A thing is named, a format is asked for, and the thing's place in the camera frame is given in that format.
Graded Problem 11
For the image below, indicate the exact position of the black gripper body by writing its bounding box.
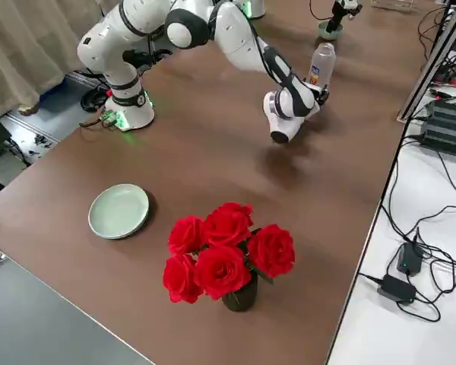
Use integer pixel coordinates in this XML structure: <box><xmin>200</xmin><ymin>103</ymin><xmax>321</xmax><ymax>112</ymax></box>
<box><xmin>306</xmin><ymin>82</ymin><xmax>330</xmax><ymax>111</ymax></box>
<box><xmin>331</xmin><ymin>0</ymin><xmax>351</xmax><ymax>21</ymax></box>

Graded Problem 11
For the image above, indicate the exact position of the transparent plastic bottle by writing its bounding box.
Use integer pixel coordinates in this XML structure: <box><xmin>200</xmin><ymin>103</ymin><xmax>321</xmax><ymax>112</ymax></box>
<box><xmin>309</xmin><ymin>42</ymin><xmax>336</xmax><ymax>89</ymax></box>

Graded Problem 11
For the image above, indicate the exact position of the pale green ceramic bowl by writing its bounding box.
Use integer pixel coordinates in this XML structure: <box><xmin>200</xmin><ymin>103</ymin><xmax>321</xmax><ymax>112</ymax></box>
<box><xmin>317</xmin><ymin>21</ymin><xmax>344</xmax><ymax>41</ymax></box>

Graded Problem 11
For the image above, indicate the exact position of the black finned power box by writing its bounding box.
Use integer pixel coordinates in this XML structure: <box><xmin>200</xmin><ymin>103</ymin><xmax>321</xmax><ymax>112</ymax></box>
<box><xmin>419</xmin><ymin>99</ymin><xmax>456</xmax><ymax>157</ymax></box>

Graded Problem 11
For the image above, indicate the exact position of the red rose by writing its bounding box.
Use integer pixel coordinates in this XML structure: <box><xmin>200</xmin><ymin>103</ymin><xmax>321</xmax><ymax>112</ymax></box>
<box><xmin>203</xmin><ymin>202</ymin><xmax>254</xmax><ymax>246</ymax></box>
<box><xmin>246</xmin><ymin>224</ymin><xmax>296</xmax><ymax>278</ymax></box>
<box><xmin>163</xmin><ymin>253</ymin><xmax>204</xmax><ymax>304</ymax></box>
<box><xmin>194</xmin><ymin>245</ymin><xmax>252</xmax><ymax>301</ymax></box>
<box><xmin>168</xmin><ymin>215</ymin><xmax>206</xmax><ymax>256</ymax></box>

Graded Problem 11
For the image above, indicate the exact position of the black power adapter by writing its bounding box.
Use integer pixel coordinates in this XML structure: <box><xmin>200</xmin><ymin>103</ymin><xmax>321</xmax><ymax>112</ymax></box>
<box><xmin>396</xmin><ymin>241</ymin><xmax>425</xmax><ymax>277</ymax></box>
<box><xmin>377</xmin><ymin>274</ymin><xmax>418</xmax><ymax>303</ymax></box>

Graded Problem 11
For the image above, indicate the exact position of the dark glass vase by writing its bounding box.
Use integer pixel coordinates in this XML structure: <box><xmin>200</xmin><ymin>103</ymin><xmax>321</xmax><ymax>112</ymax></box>
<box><xmin>221</xmin><ymin>271</ymin><xmax>259</xmax><ymax>313</ymax></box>

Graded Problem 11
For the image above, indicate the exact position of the pale green ceramic plate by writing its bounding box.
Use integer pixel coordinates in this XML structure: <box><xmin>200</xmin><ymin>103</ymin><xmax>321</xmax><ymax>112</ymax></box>
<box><xmin>87</xmin><ymin>183</ymin><xmax>150</xmax><ymax>240</ymax></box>

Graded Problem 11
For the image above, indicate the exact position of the beige curtain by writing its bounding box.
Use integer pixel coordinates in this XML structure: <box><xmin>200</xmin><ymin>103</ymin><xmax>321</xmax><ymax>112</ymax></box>
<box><xmin>0</xmin><ymin>0</ymin><xmax>122</xmax><ymax>122</ymax></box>

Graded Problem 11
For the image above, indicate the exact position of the grey side table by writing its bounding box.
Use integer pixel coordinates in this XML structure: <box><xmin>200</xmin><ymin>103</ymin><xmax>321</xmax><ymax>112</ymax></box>
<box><xmin>0</xmin><ymin>258</ymin><xmax>153</xmax><ymax>365</ymax></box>

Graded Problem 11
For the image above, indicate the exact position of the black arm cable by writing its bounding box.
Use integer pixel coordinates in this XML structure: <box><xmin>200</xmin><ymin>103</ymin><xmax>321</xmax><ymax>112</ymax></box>
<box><xmin>246</xmin><ymin>14</ymin><xmax>324</xmax><ymax>94</ymax></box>
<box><xmin>309</xmin><ymin>0</ymin><xmax>336</xmax><ymax>21</ymax></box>

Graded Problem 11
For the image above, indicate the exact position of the aluminium frame post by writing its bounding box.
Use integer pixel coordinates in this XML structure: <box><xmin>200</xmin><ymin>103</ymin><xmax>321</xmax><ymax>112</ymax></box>
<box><xmin>397</xmin><ymin>0</ymin><xmax>456</xmax><ymax>123</ymax></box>

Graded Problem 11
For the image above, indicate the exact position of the cable hub with plugs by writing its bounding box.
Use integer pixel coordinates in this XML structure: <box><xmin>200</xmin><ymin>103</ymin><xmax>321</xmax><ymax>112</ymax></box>
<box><xmin>435</xmin><ymin>56</ymin><xmax>456</xmax><ymax>87</ymax></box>

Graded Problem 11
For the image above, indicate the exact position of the coiled black cable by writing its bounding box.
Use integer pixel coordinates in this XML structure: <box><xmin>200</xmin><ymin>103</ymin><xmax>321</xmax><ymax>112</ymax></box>
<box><xmin>79</xmin><ymin>81</ymin><xmax>112</xmax><ymax>113</ymax></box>

